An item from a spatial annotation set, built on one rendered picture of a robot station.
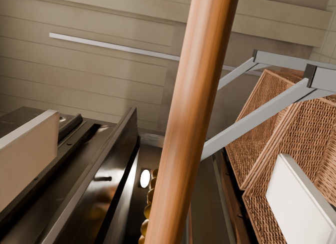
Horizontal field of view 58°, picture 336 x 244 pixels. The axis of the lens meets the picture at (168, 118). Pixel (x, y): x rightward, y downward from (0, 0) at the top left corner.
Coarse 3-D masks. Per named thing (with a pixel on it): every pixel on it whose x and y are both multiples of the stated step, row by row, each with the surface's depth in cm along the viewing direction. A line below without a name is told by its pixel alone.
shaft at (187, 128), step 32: (192, 0) 20; (224, 0) 19; (192, 32) 20; (224, 32) 19; (192, 64) 20; (192, 96) 20; (192, 128) 21; (160, 160) 23; (192, 160) 22; (160, 192) 23; (192, 192) 24; (160, 224) 24
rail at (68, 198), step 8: (128, 112) 166; (120, 120) 150; (112, 136) 128; (104, 144) 119; (96, 160) 105; (88, 168) 98; (80, 176) 93; (80, 184) 89; (72, 192) 84; (64, 200) 80; (64, 208) 77; (56, 216) 73; (48, 224) 70; (40, 232) 68; (48, 232) 68; (40, 240) 65
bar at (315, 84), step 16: (256, 64) 106; (272, 64) 104; (288, 64) 104; (304, 64) 103; (320, 64) 103; (224, 80) 107; (304, 80) 59; (320, 80) 57; (288, 96) 60; (304, 96) 60; (320, 96) 60; (256, 112) 61; (272, 112) 61; (240, 128) 62; (208, 144) 63; (224, 144) 63
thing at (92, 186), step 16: (128, 128) 151; (112, 144) 119; (112, 160) 117; (128, 160) 152; (96, 176) 96; (112, 176) 117; (80, 192) 84; (96, 192) 96; (112, 192) 117; (80, 208) 81; (96, 208) 96; (64, 224) 70; (80, 224) 81; (96, 224) 96; (48, 240) 65; (64, 240) 70; (80, 240) 81
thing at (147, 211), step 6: (156, 174) 170; (150, 186) 159; (150, 192) 148; (150, 198) 145; (150, 204) 139; (144, 210) 136; (144, 222) 142; (144, 228) 137; (144, 234) 136; (138, 240) 143; (144, 240) 140
